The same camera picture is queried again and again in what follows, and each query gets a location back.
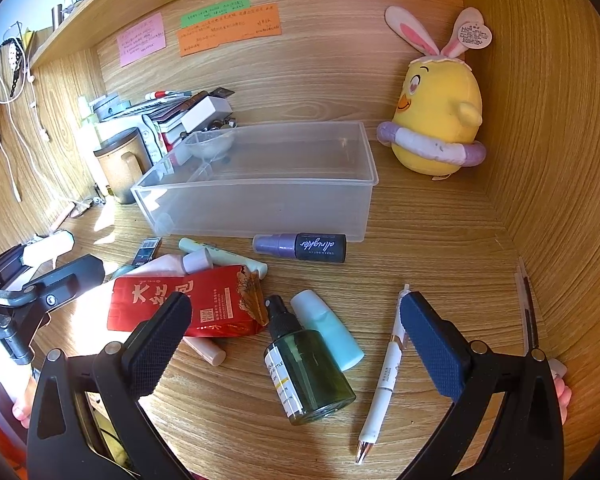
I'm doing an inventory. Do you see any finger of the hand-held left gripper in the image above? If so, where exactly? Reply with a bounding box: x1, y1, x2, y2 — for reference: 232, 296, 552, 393
0, 230, 76, 291
22, 254, 106, 312

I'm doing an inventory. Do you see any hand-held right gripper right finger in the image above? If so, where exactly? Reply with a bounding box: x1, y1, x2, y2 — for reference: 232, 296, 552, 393
399, 291, 566, 480

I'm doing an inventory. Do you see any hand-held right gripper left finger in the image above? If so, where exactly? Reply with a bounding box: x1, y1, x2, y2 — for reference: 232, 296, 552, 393
26, 291, 193, 480

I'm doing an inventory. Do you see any beige concealer tube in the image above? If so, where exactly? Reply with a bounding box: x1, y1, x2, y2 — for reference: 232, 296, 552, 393
182, 335, 227, 366

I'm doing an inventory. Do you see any red packet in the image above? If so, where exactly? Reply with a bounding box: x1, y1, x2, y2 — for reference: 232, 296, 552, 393
107, 265, 268, 338

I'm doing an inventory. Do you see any small black barcode item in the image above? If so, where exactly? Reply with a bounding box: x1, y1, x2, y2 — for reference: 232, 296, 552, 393
132, 237, 161, 266

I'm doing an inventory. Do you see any pink tube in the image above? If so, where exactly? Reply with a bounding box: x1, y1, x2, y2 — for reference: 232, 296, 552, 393
130, 249, 213, 281

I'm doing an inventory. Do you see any teal tube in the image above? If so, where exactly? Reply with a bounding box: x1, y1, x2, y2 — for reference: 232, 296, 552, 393
290, 290, 365, 371

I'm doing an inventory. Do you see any pale green tube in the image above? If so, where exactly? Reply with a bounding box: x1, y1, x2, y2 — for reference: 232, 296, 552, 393
179, 237, 268, 278

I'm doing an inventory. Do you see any dark green spray bottle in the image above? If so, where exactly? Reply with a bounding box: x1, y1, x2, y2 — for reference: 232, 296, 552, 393
264, 295, 357, 426

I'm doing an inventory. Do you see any purple black spray bottle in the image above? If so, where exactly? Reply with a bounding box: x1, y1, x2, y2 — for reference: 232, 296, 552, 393
252, 232, 347, 263

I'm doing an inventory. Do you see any clear plastic storage box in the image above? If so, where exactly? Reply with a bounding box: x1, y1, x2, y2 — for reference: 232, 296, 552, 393
130, 121, 379, 242

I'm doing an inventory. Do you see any person's left hand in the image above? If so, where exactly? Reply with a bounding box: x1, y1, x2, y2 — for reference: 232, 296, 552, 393
11, 370, 37, 430

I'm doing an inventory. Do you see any person's right hand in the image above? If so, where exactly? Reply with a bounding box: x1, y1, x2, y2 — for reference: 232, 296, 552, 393
552, 375, 573, 426

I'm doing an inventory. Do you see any clear pen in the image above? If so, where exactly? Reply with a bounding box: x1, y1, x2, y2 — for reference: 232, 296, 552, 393
515, 257, 541, 356

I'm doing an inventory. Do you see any brown mug with lid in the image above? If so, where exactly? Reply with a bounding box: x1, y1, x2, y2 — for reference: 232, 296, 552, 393
93, 127, 153, 205

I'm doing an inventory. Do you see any pale green bottle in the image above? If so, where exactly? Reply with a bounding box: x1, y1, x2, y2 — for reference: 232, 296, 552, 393
77, 96, 101, 161

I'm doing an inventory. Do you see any grey notebook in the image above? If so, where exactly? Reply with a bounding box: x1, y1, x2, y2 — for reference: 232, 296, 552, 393
92, 95, 131, 121

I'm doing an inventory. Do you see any stack of books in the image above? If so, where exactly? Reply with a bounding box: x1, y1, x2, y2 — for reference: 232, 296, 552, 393
97, 91, 238, 166

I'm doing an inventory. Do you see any bowl of metal clips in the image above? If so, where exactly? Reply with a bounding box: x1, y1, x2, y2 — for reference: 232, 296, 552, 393
185, 130, 236, 161

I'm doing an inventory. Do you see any dark hanging accessory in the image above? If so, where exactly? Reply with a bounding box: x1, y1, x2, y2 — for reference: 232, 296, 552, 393
7, 37, 23, 101

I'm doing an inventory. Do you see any red white marker pen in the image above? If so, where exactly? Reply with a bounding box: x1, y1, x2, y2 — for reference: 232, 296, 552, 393
145, 89, 193, 101

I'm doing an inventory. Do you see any white box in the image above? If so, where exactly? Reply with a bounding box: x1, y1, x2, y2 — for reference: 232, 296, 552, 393
180, 97, 233, 133

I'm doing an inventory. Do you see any pink sticky note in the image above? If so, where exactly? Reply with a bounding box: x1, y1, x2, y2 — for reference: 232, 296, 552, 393
117, 11, 167, 67

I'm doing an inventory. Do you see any yellow chick plush toy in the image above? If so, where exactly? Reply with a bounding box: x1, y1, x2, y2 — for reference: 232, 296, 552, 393
377, 6, 495, 181

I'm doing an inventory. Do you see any orange sticky note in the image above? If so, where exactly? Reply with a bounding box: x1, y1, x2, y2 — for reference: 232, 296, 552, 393
176, 3, 283, 57

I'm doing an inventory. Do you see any green sticky note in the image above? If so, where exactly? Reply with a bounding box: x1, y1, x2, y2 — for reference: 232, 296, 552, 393
181, 0, 251, 28

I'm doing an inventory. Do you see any white cable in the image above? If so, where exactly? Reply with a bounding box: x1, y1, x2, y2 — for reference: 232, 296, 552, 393
0, 22, 48, 203

